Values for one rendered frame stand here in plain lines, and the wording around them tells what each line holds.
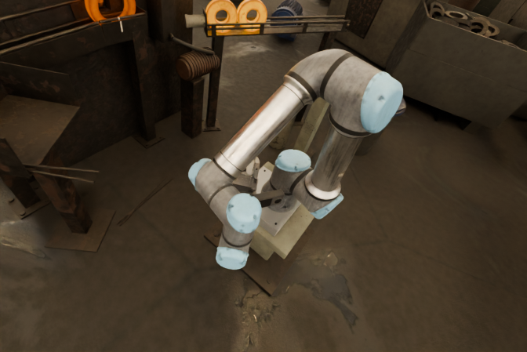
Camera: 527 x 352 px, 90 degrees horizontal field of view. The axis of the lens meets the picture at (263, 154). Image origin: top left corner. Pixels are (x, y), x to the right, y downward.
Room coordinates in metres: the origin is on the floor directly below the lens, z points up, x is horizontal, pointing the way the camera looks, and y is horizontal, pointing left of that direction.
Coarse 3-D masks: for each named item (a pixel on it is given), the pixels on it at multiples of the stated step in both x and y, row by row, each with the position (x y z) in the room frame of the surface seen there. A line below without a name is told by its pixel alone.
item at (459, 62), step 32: (416, 32) 2.41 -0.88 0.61; (448, 32) 2.34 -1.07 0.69; (480, 32) 2.58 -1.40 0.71; (512, 32) 3.03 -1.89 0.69; (416, 64) 2.35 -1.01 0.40; (448, 64) 2.32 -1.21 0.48; (480, 64) 2.29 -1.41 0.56; (512, 64) 2.26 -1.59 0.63; (416, 96) 2.33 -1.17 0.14; (448, 96) 2.30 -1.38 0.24; (480, 96) 2.26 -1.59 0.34; (512, 96) 2.23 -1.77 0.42
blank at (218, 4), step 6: (216, 0) 1.29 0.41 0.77; (222, 0) 1.29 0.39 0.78; (228, 0) 1.32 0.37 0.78; (210, 6) 1.27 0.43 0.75; (216, 6) 1.28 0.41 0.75; (222, 6) 1.30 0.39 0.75; (228, 6) 1.31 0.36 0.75; (234, 6) 1.33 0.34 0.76; (210, 12) 1.27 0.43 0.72; (216, 12) 1.28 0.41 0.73; (228, 12) 1.31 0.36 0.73; (234, 12) 1.33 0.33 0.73; (210, 18) 1.27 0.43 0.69; (228, 18) 1.32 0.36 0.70; (234, 18) 1.33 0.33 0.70; (222, 30) 1.30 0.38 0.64; (228, 30) 1.32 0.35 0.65
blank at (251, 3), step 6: (246, 0) 1.37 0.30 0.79; (252, 0) 1.37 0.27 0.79; (258, 0) 1.39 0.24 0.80; (240, 6) 1.35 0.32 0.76; (246, 6) 1.36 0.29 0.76; (252, 6) 1.37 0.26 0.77; (258, 6) 1.39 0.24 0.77; (264, 6) 1.40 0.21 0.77; (240, 12) 1.34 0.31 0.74; (246, 12) 1.36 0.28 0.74; (258, 12) 1.39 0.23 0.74; (264, 12) 1.41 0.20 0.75; (240, 18) 1.34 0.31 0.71; (246, 18) 1.36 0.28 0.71; (258, 18) 1.40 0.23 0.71; (264, 18) 1.41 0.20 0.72; (246, 30) 1.37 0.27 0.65; (252, 30) 1.38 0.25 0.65
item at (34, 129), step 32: (0, 64) 0.52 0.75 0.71; (0, 96) 0.49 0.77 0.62; (32, 96) 0.53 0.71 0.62; (64, 96) 0.55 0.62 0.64; (0, 128) 0.40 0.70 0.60; (32, 128) 0.43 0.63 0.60; (64, 128) 0.46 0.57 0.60; (0, 160) 0.29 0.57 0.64; (32, 160) 0.34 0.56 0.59; (64, 192) 0.41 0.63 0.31; (64, 224) 0.42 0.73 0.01; (96, 224) 0.46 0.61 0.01
